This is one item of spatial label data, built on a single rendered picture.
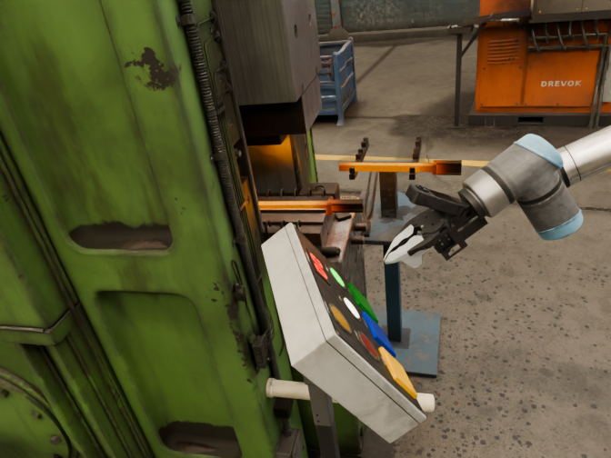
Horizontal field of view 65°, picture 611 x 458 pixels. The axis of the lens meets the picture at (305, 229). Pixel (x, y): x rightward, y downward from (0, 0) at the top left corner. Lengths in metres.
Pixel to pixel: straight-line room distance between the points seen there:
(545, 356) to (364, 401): 1.66
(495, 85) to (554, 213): 3.78
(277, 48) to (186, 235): 0.45
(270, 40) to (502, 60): 3.75
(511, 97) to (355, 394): 4.21
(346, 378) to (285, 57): 0.69
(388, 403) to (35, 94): 0.92
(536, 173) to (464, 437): 1.30
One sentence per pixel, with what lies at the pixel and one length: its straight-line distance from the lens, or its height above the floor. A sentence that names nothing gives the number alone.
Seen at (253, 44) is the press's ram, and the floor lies 1.50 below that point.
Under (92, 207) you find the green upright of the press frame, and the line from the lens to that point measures 1.22.
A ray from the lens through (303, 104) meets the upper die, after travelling 1.18.
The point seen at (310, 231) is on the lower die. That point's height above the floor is 0.98.
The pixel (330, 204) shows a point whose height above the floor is 1.01.
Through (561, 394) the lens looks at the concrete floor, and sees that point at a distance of 2.27.
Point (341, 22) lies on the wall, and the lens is 9.38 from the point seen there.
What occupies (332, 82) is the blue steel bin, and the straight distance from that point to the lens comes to 5.00.
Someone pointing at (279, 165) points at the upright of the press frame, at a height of 1.03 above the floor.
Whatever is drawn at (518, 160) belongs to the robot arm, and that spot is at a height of 1.28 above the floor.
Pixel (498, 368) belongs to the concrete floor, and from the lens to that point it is 2.30.
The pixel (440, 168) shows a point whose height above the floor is 0.96.
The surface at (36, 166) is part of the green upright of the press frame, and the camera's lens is 1.18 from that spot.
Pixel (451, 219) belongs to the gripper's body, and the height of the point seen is 1.18.
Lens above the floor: 1.68
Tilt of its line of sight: 31 degrees down
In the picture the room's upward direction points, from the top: 9 degrees counter-clockwise
